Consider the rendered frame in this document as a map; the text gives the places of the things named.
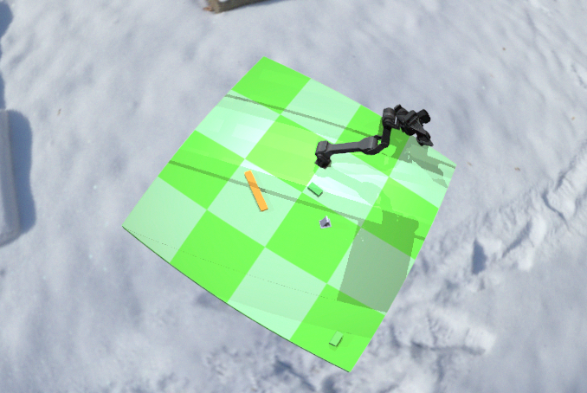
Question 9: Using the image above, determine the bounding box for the orange bar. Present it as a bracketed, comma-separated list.
[244, 170, 268, 212]

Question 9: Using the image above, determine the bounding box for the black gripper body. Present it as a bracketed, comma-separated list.
[403, 110, 425, 146]

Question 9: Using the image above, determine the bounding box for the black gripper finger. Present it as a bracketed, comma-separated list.
[419, 133, 434, 146]
[408, 116, 426, 135]

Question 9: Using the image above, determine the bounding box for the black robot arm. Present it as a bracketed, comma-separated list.
[314, 104, 430, 169]

